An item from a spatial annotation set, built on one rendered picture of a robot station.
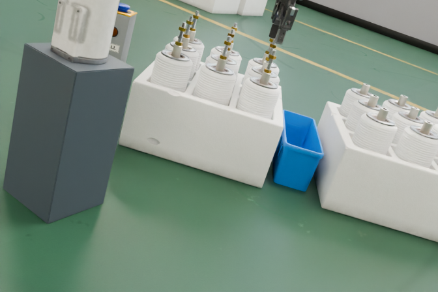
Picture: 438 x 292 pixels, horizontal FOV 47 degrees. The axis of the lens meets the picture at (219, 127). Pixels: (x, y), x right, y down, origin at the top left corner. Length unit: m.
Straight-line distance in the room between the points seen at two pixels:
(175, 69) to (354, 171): 0.51
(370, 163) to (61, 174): 0.75
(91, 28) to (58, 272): 0.41
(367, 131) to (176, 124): 0.48
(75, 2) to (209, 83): 0.49
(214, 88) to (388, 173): 0.48
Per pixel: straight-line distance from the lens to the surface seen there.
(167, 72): 1.28
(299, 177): 1.38
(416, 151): 1.37
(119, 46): 1.35
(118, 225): 1.03
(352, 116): 1.45
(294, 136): 1.64
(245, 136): 1.27
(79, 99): 0.89
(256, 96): 1.27
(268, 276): 1.02
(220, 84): 1.27
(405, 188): 1.36
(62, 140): 0.91
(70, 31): 0.90
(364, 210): 1.37
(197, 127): 1.27
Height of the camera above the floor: 0.57
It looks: 20 degrees down
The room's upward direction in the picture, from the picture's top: 17 degrees clockwise
